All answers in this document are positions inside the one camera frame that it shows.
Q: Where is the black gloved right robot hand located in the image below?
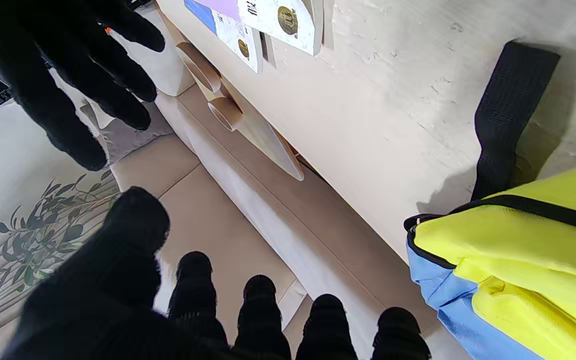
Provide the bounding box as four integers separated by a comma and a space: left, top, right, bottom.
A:
0, 0, 166, 172

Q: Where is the tall green leafy plant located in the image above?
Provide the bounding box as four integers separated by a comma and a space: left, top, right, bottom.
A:
0, 170, 120, 293

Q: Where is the beige sofa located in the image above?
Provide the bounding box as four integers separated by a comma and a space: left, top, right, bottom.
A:
48, 0, 439, 360

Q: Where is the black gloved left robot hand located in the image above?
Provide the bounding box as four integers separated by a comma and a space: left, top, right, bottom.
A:
0, 187, 431, 360

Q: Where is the blue and white book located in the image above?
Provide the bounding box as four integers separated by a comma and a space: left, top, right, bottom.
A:
184, 0, 264, 75

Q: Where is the purple and white book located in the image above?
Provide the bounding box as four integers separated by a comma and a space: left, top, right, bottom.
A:
195, 0, 325, 56

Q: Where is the small deep wooden bowl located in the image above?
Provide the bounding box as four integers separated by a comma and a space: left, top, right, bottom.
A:
208, 96, 244, 132

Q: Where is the blue and yellow school backpack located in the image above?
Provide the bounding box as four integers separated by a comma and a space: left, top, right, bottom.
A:
404, 41, 576, 360

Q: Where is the grey sofa cushion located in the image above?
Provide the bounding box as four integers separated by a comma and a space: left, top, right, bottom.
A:
80, 102, 175, 166

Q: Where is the cream sofa cushion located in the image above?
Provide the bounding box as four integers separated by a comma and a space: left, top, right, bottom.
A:
110, 27, 196, 97

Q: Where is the wide shallow wooden bowl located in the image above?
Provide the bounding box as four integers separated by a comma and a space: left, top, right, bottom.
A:
176, 42, 223, 94

